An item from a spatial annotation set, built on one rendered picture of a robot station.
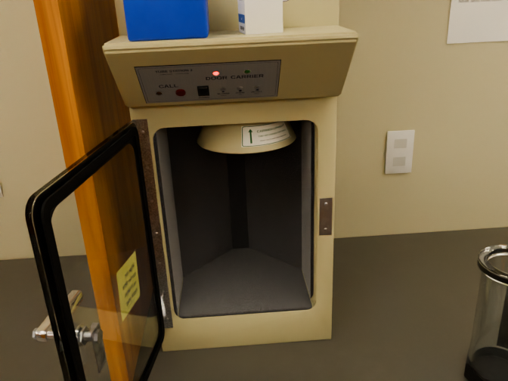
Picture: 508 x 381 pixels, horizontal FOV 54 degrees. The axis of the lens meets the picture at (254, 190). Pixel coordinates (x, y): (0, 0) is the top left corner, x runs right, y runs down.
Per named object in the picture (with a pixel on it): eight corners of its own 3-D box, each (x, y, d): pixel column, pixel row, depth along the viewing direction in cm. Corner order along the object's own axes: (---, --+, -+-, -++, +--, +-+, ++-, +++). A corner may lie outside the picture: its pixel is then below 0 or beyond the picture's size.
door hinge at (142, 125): (159, 328, 91) (130, 119, 76) (173, 327, 91) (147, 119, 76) (158, 333, 90) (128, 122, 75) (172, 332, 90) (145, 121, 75)
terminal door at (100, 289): (165, 336, 90) (135, 119, 74) (97, 496, 62) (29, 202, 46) (160, 336, 90) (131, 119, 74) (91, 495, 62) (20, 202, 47)
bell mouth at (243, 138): (199, 128, 97) (196, 100, 94) (289, 123, 97) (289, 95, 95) (194, 156, 80) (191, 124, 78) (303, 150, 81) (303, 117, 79)
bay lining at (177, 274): (184, 250, 113) (167, 96, 100) (296, 243, 114) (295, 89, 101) (175, 317, 90) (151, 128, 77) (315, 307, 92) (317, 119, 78)
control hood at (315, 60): (127, 104, 75) (117, 35, 71) (339, 93, 77) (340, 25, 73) (111, 123, 65) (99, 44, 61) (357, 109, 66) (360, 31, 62)
